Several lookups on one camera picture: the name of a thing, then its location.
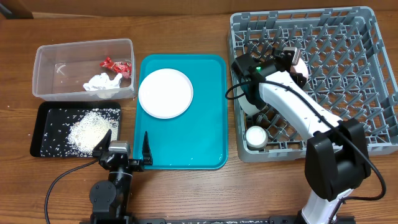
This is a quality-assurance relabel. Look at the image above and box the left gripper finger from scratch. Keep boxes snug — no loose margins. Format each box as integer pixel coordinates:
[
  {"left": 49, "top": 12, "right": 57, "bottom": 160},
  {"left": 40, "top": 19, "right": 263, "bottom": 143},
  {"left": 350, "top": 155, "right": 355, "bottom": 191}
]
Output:
[
  {"left": 92, "top": 129, "right": 112, "bottom": 157},
  {"left": 142, "top": 131, "right": 153, "bottom": 166}
]

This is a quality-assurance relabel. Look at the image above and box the pile of rice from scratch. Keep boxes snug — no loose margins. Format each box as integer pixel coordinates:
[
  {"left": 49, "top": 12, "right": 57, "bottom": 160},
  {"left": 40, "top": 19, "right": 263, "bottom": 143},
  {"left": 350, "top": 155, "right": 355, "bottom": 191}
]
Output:
[{"left": 40, "top": 108, "right": 121, "bottom": 157}]

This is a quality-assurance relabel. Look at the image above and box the white tissue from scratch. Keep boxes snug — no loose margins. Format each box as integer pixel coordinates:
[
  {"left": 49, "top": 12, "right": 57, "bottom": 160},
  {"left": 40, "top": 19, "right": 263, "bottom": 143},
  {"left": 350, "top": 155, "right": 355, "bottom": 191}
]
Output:
[{"left": 83, "top": 73, "right": 123, "bottom": 100}]

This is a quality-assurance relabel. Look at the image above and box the white cup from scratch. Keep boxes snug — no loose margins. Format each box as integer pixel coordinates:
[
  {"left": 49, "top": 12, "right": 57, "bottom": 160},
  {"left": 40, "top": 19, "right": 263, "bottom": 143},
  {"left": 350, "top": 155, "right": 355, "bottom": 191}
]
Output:
[{"left": 245, "top": 126, "right": 268, "bottom": 151}]

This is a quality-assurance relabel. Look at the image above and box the red snack wrapper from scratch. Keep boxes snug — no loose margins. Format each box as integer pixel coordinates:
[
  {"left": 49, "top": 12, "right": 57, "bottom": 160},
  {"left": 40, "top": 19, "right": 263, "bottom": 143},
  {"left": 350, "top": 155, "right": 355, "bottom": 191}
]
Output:
[{"left": 99, "top": 57, "right": 132, "bottom": 78}]

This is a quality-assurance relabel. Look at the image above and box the small pink bowl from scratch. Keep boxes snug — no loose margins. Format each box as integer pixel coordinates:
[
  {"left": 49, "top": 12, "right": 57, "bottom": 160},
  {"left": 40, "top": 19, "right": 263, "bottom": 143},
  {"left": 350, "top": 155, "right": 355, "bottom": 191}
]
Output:
[{"left": 291, "top": 58, "right": 309, "bottom": 80}]

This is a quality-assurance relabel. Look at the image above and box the grey bowl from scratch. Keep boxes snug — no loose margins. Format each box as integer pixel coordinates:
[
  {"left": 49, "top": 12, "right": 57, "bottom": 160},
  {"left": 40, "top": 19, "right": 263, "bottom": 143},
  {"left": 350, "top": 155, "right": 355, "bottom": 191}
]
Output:
[{"left": 236, "top": 83, "right": 267, "bottom": 116}]

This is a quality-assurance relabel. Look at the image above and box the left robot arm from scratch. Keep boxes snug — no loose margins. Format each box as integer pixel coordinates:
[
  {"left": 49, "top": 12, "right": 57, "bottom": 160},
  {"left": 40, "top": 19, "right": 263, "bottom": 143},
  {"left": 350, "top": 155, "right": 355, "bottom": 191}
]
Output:
[{"left": 89, "top": 130, "right": 153, "bottom": 223}]

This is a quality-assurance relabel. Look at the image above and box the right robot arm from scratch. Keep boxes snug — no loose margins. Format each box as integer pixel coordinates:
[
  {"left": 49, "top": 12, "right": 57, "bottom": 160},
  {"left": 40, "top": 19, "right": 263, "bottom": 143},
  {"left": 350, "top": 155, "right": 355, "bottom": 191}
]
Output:
[{"left": 231, "top": 47, "right": 374, "bottom": 223}]

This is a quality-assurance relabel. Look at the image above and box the grey dishwasher rack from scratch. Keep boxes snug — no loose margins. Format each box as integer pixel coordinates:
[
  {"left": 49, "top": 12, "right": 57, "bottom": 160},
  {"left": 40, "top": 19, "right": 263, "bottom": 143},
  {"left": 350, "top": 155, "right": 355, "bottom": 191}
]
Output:
[{"left": 229, "top": 6, "right": 397, "bottom": 156}]

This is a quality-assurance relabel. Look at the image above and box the black tray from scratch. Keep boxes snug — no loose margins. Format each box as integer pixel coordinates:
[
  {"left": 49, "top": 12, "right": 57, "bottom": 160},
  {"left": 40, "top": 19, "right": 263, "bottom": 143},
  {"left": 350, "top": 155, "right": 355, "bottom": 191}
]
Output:
[{"left": 30, "top": 101, "right": 121, "bottom": 157}]

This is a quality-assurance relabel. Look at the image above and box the teal serving tray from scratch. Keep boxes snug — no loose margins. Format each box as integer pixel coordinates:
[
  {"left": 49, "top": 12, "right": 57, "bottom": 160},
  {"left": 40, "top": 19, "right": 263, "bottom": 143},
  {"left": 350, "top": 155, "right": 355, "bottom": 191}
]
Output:
[{"left": 133, "top": 54, "right": 228, "bottom": 170}]

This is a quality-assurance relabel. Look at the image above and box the large white plate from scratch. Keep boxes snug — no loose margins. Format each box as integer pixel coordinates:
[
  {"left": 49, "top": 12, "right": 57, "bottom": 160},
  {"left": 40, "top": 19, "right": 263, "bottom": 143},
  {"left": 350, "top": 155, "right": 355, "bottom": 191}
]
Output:
[{"left": 138, "top": 68, "right": 193, "bottom": 119}]

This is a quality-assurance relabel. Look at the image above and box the clear plastic bin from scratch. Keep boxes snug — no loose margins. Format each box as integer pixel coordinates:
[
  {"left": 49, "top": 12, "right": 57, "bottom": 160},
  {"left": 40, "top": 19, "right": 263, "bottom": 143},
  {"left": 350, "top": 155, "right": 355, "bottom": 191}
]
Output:
[{"left": 32, "top": 39, "right": 137, "bottom": 101}]

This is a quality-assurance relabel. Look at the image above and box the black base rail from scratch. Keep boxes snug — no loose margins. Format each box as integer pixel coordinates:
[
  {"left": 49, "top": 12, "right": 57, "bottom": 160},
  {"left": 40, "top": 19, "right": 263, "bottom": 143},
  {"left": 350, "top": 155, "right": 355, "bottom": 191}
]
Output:
[{"left": 80, "top": 215, "right": 355, "bottom": 224}]

